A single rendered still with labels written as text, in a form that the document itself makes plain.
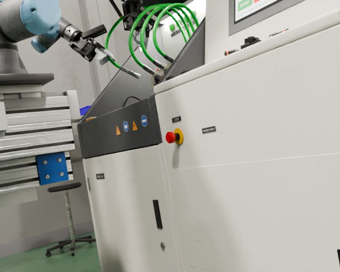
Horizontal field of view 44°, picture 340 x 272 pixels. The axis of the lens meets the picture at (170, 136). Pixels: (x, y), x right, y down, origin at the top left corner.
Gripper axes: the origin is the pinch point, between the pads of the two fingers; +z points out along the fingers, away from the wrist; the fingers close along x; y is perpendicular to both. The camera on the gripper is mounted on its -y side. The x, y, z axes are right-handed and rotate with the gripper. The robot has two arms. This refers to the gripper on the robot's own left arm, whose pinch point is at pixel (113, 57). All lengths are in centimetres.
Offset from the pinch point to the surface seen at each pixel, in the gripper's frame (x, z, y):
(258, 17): 51, 52, -25
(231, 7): 42, 41, -28
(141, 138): 27, 40, 25
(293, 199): 72, 89, 20
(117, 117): 16.8, 24.7, 22.5
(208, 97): 60, 56, 8
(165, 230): 24, 66, 45
